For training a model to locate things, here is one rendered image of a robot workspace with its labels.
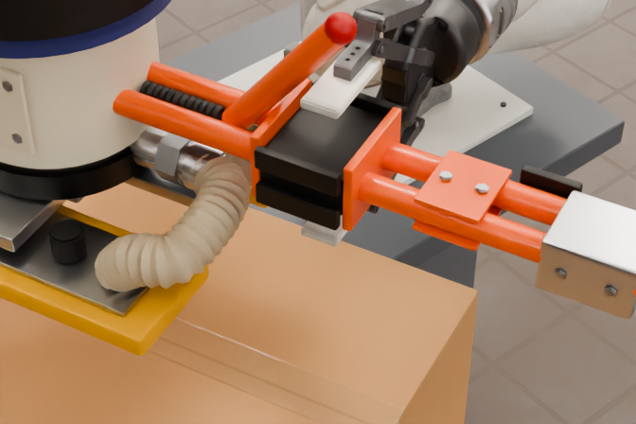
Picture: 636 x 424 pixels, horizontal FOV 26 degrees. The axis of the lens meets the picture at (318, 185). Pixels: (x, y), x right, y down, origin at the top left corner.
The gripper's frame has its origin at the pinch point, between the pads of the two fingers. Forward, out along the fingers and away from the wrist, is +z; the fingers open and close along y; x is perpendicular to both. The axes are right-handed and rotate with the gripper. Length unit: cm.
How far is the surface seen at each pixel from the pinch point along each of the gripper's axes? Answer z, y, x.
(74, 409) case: 9.7, 29.1, 20.1
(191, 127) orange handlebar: 1.8, -0.8, 10.7
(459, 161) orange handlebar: -3.1, -1.6, -9.1
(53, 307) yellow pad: 13.4, 11.1, 16.8
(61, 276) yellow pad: 11.0, 10.4, 17.7
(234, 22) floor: -166, 124, 112
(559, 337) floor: -106, 124, 6
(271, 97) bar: 0.0, -4.5, 4.7
